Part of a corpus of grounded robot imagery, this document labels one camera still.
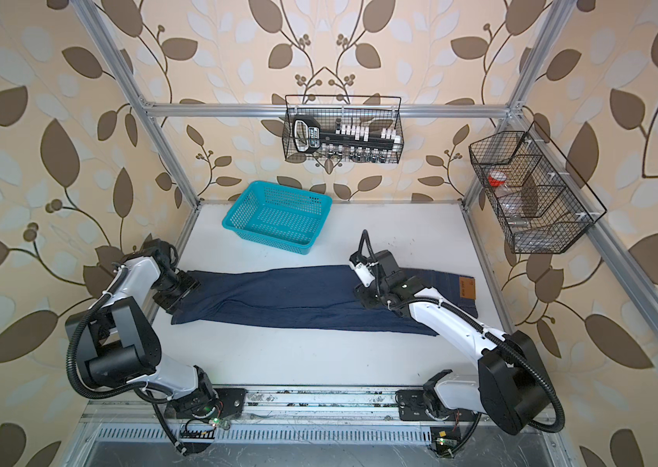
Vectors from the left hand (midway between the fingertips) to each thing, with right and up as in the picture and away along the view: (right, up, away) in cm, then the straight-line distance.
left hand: (192, 294), depth 86 cm
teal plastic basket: (+20, +25, +30) cm, 44 cm away
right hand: (+52, +2, -1) cm, 52 cm away
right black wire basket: (+96, +26, -13) cm, 100 cm away
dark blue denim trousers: (+37, -3, +9) cm, 38 cm away
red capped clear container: (+89, +34, -6) cm, 95 cm away
